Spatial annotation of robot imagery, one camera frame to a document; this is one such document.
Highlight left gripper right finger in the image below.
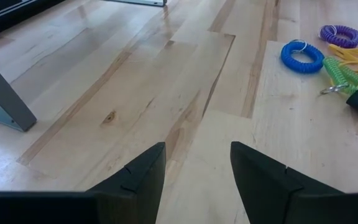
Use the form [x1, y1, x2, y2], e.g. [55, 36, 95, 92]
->
[230, 141, 347, 224]

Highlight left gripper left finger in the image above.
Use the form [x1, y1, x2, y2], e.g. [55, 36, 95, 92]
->
[86, 141, 167, 224]

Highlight blue coil wrist keychain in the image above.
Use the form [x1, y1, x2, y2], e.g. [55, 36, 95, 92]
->
[280, 39, 325, 75]

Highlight purple coil wrist keychain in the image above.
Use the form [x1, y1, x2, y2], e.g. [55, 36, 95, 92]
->
[318, 24, 358, 49]

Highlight yellow rubber band pile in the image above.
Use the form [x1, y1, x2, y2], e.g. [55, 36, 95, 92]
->
[328, 43, 358, 122]

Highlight green coil wrist keychain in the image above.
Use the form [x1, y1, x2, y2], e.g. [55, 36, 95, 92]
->
[319, 55, 358, 96]

